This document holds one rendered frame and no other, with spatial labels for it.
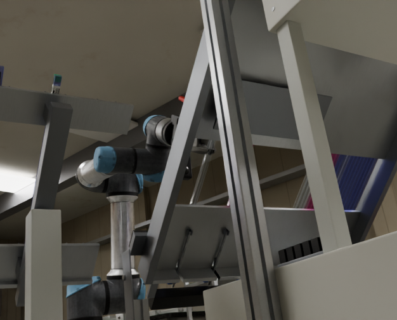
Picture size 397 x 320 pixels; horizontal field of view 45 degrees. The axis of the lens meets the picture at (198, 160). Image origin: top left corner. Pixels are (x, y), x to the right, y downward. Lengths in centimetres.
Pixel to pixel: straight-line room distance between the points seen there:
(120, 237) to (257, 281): 104
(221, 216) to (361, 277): 66
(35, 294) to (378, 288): 63
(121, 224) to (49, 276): 77
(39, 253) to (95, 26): 345
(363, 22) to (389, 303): 48
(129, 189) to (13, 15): 274
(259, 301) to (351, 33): 49
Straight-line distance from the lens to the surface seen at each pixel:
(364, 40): 95
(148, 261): 120
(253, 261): 76
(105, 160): 135
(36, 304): 99
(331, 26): 88
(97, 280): 172
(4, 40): 454
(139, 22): 428
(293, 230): 142
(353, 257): 66
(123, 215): 174
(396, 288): 62
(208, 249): 130
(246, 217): 77
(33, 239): 101
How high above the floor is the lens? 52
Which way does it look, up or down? 21 degrees up
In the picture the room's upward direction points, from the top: 7 degrees counter-clockwise
